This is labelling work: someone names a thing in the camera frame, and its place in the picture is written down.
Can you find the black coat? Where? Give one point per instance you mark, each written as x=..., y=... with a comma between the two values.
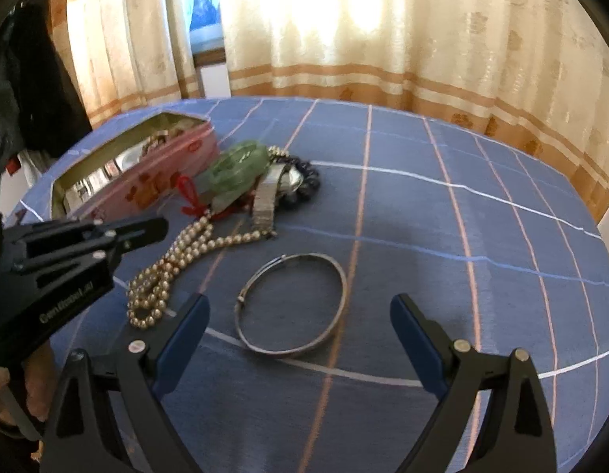
x=43, y=83

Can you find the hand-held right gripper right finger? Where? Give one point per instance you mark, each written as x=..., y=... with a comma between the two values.
x=417, y=345

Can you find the person's left hand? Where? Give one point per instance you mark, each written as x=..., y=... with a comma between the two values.
x=38, y=384

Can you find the wide cream orange curtain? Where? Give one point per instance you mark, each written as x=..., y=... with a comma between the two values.
x=408, y=34

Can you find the silver watch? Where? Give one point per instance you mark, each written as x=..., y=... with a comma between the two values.
x=262, y=207

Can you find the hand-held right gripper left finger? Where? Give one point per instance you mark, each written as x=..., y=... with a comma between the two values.
x=186, y=340

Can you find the pink tin box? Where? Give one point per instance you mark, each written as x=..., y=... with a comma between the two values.
x=151, y=177

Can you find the silver bangle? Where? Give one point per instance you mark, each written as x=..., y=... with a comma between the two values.
x=284, y=352

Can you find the red down jacket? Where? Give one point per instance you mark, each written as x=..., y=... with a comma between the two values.
x=13, y=166

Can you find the blue checked tablecloth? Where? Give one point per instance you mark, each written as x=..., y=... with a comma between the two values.
x=432, y=256

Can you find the narrow cream orange curtain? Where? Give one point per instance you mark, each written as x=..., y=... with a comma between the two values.
x=127, y=34

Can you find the window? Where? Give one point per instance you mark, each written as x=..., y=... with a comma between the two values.
x=203, y=10

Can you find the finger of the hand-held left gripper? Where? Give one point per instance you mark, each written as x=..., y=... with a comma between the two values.
x=141, y=230

